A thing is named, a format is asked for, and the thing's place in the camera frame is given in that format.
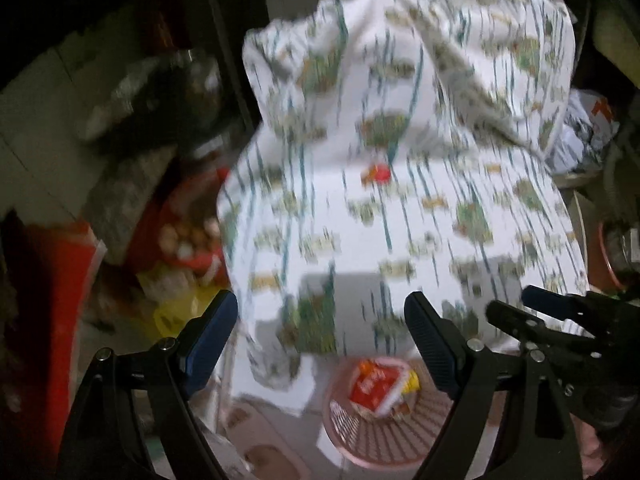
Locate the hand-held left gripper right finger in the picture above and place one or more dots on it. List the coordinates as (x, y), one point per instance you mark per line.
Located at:
(432, 345)

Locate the small orange peel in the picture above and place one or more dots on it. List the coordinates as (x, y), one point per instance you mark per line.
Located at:
(368, 176)

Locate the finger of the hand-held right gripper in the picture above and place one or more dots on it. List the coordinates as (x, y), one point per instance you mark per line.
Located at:
(515, 320)
(542, 301)

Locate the pink slipper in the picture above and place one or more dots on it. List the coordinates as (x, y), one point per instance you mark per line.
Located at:
(275, 460)

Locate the red basin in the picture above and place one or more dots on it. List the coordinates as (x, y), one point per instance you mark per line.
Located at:
(150, 220)

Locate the red bottle cap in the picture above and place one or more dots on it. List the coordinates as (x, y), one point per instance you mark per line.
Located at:
(383, 172)

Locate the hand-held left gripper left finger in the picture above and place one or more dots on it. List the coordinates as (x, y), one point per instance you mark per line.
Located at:
(210, 340)

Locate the red rimmed pot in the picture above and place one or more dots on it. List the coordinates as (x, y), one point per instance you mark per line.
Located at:
(612, 260)

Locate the yellow chicken print packet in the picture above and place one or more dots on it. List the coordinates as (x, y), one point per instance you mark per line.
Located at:
(412, 382)

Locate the red plastic sheet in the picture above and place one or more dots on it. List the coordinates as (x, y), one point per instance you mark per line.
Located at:
(50, 310)

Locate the yellow plastic bag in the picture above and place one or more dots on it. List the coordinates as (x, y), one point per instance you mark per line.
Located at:
(170, 310)

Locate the pink plastic basket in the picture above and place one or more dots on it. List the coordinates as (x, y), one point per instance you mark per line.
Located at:
(375, 440)

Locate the printed blanket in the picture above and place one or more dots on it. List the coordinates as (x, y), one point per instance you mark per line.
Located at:
(350, 110)

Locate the red snack packet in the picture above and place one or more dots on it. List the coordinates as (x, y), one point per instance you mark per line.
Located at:
(375, 385)

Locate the white plastic bag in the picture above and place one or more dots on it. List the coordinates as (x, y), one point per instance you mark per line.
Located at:
(585, 125)

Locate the person's right forearm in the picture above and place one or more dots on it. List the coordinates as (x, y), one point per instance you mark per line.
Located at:
(607, 452)

